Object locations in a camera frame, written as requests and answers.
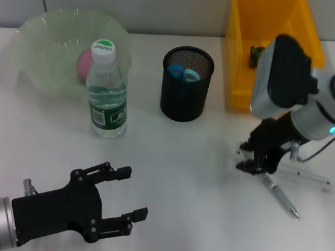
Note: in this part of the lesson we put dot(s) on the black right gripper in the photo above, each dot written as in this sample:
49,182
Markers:
273,135

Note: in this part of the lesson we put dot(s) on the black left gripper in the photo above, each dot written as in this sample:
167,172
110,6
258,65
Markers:
59,210

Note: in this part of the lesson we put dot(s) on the silver ballpoint pen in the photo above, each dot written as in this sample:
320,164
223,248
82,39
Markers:
281,196

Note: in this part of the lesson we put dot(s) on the clear plastic ruler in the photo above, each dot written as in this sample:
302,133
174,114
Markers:
307,178

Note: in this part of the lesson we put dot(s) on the clear bottle green label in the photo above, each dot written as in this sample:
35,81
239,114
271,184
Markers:
108,109

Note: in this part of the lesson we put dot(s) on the blue teal scissors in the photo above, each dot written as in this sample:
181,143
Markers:
177,70

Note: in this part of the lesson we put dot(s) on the pink peach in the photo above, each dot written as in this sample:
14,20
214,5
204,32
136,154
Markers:
83,64

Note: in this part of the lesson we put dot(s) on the black mesh pen holder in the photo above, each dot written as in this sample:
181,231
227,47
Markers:
182,103

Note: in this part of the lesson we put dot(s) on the pale green glass fruit bowl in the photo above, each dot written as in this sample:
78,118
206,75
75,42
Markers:
49,43

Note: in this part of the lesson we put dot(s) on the left gripper silver plug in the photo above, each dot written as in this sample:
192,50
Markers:
28,186

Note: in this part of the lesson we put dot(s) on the yellow plastic bin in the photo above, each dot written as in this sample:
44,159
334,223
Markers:
247,19

